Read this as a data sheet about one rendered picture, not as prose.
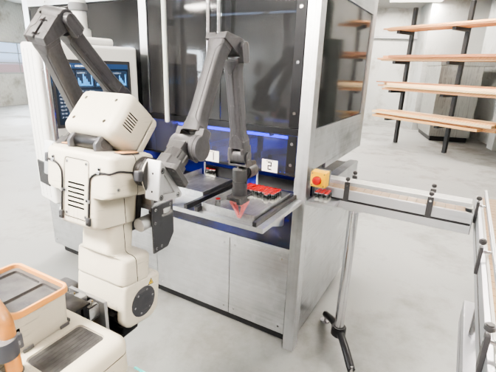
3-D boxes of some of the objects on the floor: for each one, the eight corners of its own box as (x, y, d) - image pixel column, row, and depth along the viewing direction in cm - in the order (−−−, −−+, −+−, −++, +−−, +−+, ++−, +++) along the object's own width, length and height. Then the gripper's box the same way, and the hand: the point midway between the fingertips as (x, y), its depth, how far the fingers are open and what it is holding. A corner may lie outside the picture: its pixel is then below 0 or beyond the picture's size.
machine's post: (286, 340, 209) (321, -98, 145) (296, 345, 206) (336, -101, 142) (282, 348, 204) (316, -105, 139) (291, 352, 201) (331, -108, 137)
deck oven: (477, 144, 833) (497, 59, 778) (426, 140, 856) (441, 58, 801) (459, 133, 964) (474, 61, 909) (415, 131, 987) (427, 60, 931)
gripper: (238, 176, 148) (238, 212, 152) (225, 182, 139) (224, 220, 144) (254, 178, 145) (252, 215, 149) (240, 185, 136) (240, 224, 141)
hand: (239, 215), depth 146 cm, fingers closed
